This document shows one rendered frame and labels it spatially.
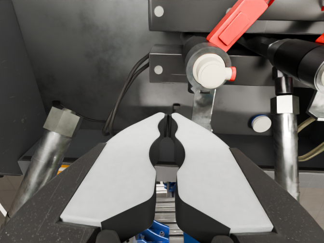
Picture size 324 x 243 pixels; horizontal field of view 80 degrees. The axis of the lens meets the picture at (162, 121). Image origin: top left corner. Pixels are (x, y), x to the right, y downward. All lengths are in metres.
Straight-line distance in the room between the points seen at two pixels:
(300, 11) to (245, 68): 0.07
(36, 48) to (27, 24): 0.04
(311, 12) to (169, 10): 0.14
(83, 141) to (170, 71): 0.28
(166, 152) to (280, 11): 0.29
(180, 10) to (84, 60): 0.25
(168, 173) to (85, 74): 0.26
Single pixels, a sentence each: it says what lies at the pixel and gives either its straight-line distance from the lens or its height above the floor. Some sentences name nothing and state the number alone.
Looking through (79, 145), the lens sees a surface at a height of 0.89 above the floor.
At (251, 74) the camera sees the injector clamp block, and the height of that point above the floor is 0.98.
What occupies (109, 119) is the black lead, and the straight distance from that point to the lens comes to 0.24.
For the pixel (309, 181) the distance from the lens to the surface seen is 0.47.
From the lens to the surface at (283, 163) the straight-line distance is 0.20.
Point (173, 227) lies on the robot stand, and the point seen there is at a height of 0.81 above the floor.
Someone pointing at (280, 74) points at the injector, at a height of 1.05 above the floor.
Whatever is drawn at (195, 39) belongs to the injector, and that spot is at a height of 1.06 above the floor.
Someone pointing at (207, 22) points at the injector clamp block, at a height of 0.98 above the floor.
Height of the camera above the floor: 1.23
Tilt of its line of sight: 61 degrees down
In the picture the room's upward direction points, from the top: 175 degrees counter-clockwise
